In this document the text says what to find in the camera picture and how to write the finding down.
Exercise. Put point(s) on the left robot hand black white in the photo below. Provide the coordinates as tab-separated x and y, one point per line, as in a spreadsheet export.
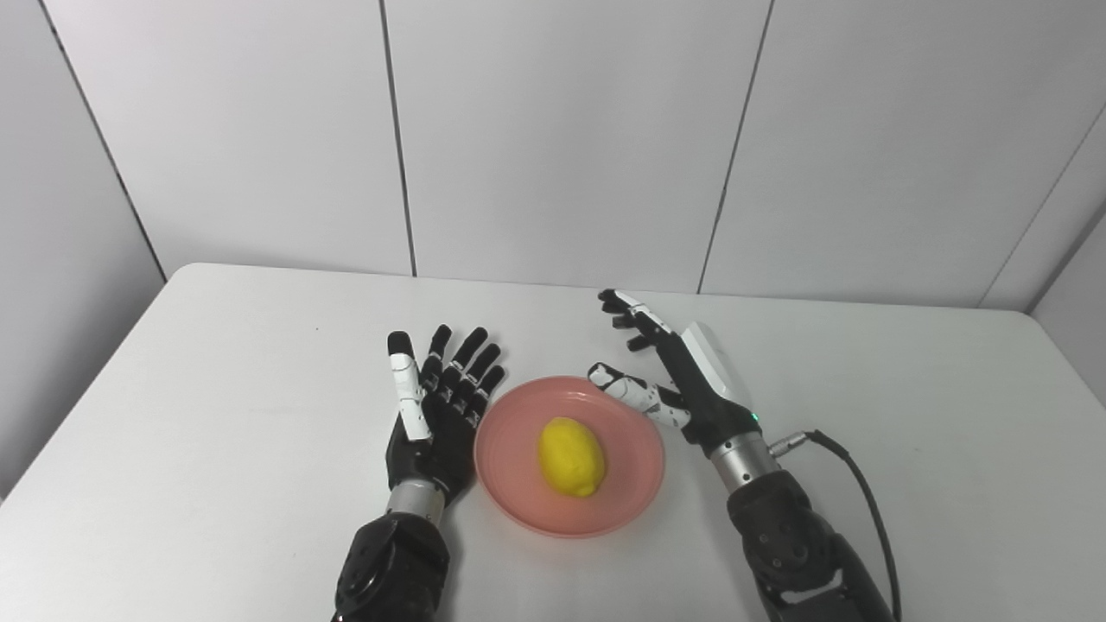
436	423

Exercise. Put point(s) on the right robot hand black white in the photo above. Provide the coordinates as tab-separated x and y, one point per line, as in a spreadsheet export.
691	380

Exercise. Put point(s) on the pink round plate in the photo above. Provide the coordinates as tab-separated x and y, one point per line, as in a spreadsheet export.
570	456

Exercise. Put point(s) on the yellow lemon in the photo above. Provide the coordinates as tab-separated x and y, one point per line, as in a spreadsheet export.
571	456

